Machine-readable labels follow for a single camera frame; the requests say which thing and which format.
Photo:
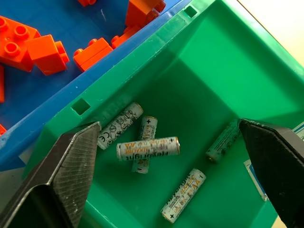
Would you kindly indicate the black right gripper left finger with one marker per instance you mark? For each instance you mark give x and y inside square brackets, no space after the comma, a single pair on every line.
[64,171]

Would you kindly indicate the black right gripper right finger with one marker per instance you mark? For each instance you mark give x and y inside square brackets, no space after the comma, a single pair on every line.
[278,166]

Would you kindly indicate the blue plastic bin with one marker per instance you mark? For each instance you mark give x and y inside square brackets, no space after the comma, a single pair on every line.
[59,90]

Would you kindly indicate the green plastic bin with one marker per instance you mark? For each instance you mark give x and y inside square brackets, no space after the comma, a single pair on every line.
[213,83]

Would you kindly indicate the white AA battery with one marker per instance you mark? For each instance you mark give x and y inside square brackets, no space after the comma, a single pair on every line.
[184,196]
[147,149]
[223,142]
[147,128]

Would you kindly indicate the white AA battery pictogram side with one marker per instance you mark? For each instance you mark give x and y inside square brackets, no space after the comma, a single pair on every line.
[118,126]

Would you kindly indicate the large orange building brick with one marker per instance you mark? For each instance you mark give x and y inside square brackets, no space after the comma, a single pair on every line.
[14,42]

